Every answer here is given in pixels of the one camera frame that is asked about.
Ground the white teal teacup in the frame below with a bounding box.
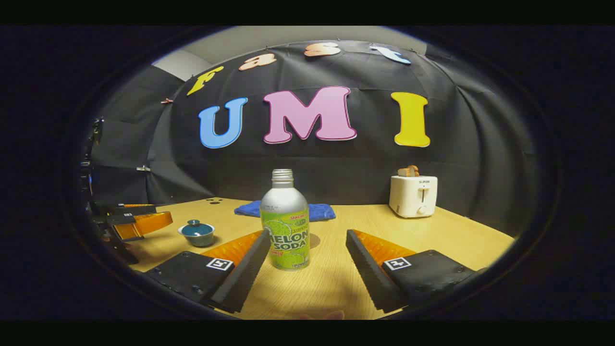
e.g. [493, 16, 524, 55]
[178, 225, 215, 247]

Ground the teal teacup lid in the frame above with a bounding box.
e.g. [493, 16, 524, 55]
[179, 220, 214, 237]

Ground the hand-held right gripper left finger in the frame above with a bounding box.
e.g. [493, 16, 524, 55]
[143, 229, 272, 314]

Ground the white toaster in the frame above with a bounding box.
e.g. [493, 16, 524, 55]
[389, 175, 438, 219]

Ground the blue towel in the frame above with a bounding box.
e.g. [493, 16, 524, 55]
[234, 200, 336, 222]

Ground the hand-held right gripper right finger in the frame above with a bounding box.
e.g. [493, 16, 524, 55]
[345, 229, 481, 314]

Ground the silver green water bottle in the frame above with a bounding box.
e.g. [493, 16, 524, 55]
[260, 169, 311, 271]

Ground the black backdrop cloth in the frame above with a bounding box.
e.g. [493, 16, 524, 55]
[89, 40, 534, 231]

